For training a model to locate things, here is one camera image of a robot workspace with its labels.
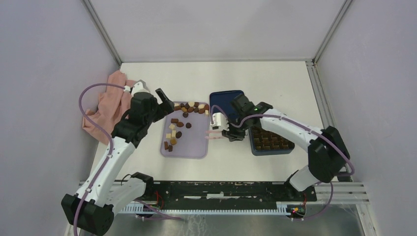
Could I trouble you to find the dark blue box lid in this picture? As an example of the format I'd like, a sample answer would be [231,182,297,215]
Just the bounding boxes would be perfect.
[209,90,244,119]

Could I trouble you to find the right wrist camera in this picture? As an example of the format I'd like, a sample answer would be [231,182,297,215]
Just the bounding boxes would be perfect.
[210,112,229,130]

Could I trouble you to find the blue chocolate box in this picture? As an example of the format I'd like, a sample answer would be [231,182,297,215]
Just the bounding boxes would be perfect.
[248,127,295,156]

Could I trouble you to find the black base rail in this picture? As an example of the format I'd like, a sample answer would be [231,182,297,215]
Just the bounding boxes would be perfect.
[139,180,317,210]

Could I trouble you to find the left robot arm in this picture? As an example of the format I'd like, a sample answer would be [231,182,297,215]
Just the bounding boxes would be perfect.
[61,88,174,236]

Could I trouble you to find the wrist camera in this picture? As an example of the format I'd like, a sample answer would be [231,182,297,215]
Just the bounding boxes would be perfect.
[210,112,229,130]
[130,80,150,96]

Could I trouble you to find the pink cloth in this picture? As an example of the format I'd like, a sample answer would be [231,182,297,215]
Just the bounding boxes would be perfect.
[82,86,132,145]

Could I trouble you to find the lilac tray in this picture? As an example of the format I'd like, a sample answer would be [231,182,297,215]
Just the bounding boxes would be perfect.
[160,108,209,159]

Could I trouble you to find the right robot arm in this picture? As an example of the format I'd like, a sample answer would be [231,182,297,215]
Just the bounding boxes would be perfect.
[210,94,355,201]

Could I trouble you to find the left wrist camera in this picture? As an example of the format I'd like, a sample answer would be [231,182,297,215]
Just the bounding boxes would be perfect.
[130,80,150,96]

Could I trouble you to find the pink handled tongs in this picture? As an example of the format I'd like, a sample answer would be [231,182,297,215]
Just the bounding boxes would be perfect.
[205,130,225,140]

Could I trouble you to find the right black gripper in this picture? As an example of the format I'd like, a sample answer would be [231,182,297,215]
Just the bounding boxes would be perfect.
[222,114,249,142]

